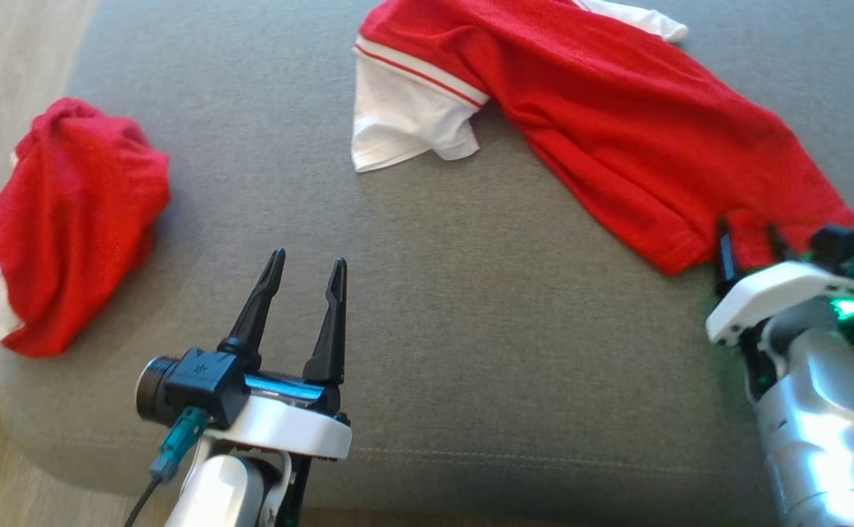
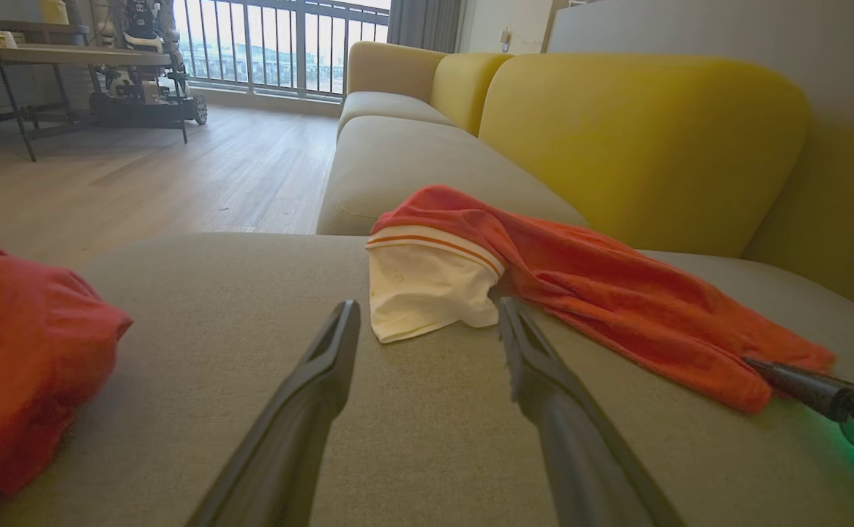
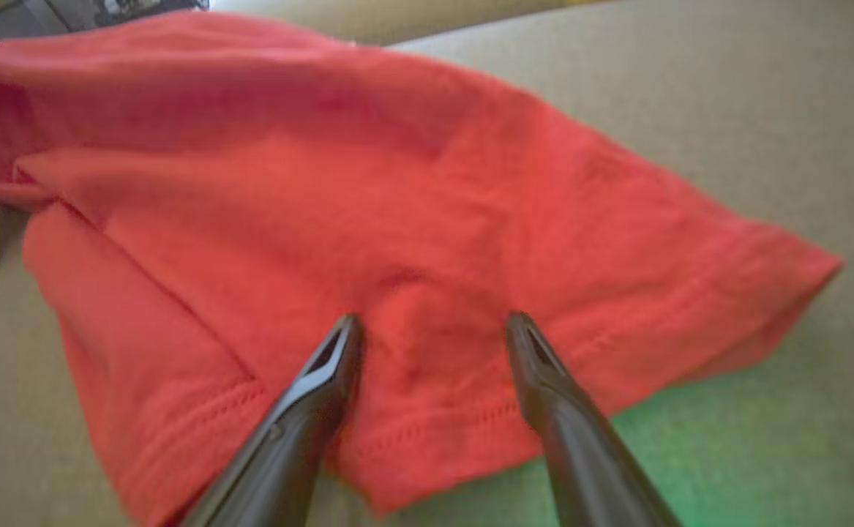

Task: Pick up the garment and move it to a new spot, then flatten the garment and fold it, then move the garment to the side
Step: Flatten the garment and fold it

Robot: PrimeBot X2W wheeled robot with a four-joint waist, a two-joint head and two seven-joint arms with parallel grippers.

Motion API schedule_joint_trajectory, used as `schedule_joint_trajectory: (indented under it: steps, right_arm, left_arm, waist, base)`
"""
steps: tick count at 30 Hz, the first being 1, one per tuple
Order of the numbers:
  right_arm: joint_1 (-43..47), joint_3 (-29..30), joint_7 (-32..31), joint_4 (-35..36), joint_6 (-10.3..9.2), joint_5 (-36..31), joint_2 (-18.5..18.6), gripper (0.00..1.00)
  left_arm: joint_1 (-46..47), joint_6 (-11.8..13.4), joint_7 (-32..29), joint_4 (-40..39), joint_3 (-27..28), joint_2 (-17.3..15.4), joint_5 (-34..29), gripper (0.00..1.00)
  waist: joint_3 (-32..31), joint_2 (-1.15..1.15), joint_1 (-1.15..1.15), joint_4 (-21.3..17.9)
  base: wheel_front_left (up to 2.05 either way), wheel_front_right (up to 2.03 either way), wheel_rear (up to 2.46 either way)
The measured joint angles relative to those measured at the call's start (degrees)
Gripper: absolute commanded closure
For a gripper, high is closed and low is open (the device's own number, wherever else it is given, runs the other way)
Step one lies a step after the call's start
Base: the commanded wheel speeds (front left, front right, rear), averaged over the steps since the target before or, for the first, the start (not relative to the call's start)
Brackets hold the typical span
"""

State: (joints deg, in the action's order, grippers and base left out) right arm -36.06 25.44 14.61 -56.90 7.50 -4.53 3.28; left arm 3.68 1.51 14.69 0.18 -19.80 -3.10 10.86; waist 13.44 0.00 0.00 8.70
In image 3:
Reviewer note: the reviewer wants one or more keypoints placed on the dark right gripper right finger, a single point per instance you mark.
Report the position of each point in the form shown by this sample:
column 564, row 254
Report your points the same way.
column 587, row 468

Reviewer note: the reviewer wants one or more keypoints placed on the red Bulls shorts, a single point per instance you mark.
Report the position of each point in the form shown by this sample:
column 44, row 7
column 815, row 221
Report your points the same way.
column 397, row 183

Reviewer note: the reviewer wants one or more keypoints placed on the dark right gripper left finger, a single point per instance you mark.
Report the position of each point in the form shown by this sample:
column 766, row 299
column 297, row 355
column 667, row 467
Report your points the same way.
column 295, row 454

